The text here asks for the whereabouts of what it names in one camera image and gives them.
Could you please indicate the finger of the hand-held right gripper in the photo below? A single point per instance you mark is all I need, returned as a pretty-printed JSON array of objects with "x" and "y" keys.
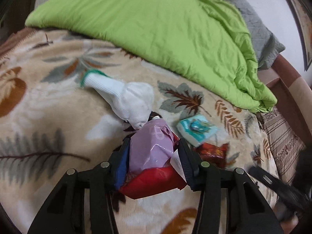
[{"x": 265, "y": 179}]

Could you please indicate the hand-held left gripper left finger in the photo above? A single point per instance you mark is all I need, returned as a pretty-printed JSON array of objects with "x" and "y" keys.
[{"x": 121, "y": 165}]

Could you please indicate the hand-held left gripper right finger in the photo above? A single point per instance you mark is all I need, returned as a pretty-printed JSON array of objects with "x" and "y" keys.
[{"x": 186, "y": 163}]

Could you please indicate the red brown snack wrapper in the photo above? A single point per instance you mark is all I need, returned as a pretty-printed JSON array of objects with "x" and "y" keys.
[{"x": 212, "y": 151}]

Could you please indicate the purple and red snack packet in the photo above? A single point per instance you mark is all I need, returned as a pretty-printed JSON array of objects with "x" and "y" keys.
[{"x": 151, "y": 182}]

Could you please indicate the lilac plastic packet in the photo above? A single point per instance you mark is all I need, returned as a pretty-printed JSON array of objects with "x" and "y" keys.
[{"x": 151, "y": 148}]

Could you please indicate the teal tissue pack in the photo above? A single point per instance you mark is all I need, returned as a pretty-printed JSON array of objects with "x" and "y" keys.
[{"x": 195, "y": 129}]

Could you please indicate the white sock green cuff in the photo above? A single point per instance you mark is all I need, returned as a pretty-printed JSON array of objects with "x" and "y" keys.
[{"x": 131, "y": 100}]

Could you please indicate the striped brown pillow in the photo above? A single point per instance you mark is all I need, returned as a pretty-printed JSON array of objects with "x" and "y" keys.
[{"x": 280, "y": 139}]

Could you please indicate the leaf printed blanket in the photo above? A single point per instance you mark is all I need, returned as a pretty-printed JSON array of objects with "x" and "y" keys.
[{"x": 61, "y": 107}]

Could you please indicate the brown padded headboard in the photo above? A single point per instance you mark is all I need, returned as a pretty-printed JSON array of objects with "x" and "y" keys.
[{"x": 287, "y": 90}]

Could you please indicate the green quilt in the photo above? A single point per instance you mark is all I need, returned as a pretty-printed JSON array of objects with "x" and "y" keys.
[{"x": 158, "y": 29}]

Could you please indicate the grey quilted pillow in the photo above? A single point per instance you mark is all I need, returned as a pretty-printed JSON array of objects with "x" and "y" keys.
[{"x": 263, "y": 34}]

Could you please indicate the large framed wall picture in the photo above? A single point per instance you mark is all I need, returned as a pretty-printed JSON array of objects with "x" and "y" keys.
[{"x": 302, "y": 17}]

